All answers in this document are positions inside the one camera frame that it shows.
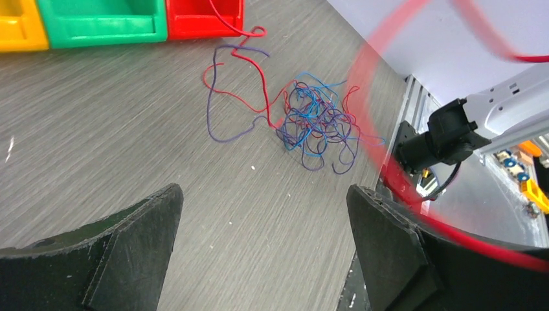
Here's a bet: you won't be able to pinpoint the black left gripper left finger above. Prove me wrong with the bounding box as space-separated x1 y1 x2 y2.
1 183 184 310

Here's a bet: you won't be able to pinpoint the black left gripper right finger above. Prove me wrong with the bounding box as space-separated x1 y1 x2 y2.
346 185 548 310

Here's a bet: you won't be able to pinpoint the long red cable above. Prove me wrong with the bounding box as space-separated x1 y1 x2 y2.
208 0 549 272

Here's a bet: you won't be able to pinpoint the red blue purple cables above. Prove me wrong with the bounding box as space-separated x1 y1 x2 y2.
274 72 387 176

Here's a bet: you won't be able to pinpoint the long purple cable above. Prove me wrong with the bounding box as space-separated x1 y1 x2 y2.
207 44 271 143

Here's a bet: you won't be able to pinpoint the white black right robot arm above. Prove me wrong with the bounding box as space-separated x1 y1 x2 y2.
392 63 548 174

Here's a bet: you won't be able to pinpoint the green plastic bin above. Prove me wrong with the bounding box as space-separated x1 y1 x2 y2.
36 0 168 49

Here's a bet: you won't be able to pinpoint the red plastic bin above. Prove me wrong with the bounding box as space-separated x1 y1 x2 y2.
165 0 245 41

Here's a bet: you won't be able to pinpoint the yellow plastic bin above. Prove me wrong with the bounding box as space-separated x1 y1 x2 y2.
1 0 49 52

